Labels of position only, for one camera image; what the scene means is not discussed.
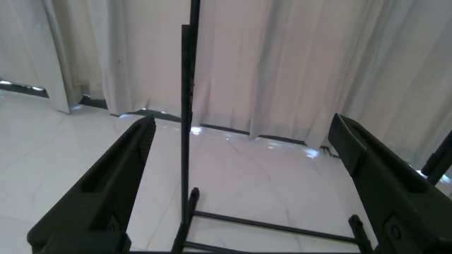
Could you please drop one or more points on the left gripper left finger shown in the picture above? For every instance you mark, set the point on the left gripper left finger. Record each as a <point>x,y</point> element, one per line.
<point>106,197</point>

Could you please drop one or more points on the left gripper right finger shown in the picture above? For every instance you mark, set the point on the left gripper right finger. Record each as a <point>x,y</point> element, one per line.
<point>399,197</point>

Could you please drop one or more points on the black clothes rack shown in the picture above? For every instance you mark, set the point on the black clothes rack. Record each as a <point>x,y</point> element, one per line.
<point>187,106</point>

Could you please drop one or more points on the white curtain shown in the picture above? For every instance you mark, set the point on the white curtain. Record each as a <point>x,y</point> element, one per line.
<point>282,63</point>

